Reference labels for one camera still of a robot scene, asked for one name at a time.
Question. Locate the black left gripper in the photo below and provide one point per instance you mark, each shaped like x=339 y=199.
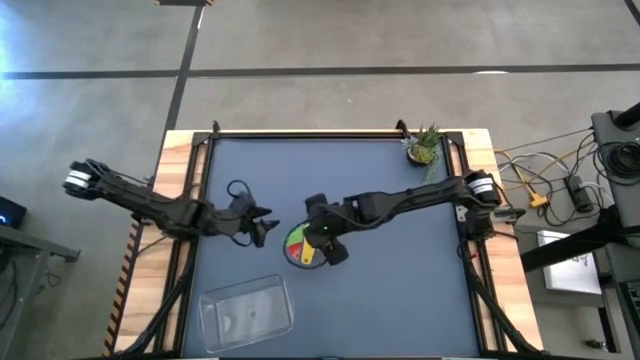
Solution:
x=242 y=225

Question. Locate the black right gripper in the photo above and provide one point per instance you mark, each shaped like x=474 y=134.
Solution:
x=330 y=222

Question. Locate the green measuring cup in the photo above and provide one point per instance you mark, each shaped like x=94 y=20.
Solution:
x=297 y=234

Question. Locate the purple measuring cup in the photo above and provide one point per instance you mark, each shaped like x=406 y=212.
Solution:
x=320 y=263

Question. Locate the red measuring cup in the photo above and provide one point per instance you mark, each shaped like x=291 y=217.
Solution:
x=295 y=251

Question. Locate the clear plastic basket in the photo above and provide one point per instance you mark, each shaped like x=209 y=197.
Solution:
x=245 y=315

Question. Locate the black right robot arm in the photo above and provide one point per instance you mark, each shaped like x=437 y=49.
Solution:
x=425 y=192

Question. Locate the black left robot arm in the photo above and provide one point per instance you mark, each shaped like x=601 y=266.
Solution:
x=150 y=205

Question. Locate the black table clamp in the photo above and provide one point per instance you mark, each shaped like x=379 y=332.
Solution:
x=216 y=127
x=402 y=127

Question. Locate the potted succulent plant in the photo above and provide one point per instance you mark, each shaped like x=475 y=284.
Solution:
x=422 y=152

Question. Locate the grey side desk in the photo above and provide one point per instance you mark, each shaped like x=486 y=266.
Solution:
x=30 y=245

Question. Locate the white sheet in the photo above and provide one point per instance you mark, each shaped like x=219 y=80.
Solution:
x=570 y=270

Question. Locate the black box with blue light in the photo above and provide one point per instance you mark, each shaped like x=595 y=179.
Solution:
x=10 y=212

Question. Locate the black power strip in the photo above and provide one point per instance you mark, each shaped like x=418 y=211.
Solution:
x=579 y=192

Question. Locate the grey equipment stand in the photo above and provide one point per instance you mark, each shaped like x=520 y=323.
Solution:
x=625 y=200

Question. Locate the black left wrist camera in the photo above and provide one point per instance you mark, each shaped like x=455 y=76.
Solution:
x=243 y=202

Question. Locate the black aluminium table frame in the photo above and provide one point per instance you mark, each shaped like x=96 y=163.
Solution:
x=325 y=135

